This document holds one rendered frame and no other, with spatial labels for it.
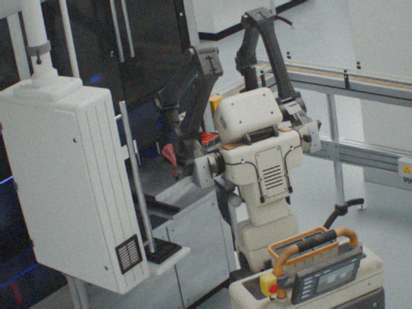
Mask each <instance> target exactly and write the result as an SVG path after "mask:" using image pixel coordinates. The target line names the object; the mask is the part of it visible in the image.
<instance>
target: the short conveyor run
mask: <svg viewBox="0 0 412 309"><path fill-rule="evenodd" d="M264 68H266V65H262V66H261V67H259V68H257V69H256V72H257V80H258V87H259V88H268V89H269V90H270V91H271V92H272V93H275V92H276V91H277V85H276V82H275V79H274V75H273V73H272V72H271V71H272V69H271V67H270V68H268V69H266V70H264ZM243 88H245V84H244V76H242V75H241V78H237V79H236V80H234V81H232V82H230V83H229V84H228V85H225V86H222V87H220V88H219V89H217V90H215V91H213V92H212V93H211V95H217V96H223V97H224V98H227V97H231V96H236V95H238V94H240V93H239V91H240V90H241V89H243Z"/></svg>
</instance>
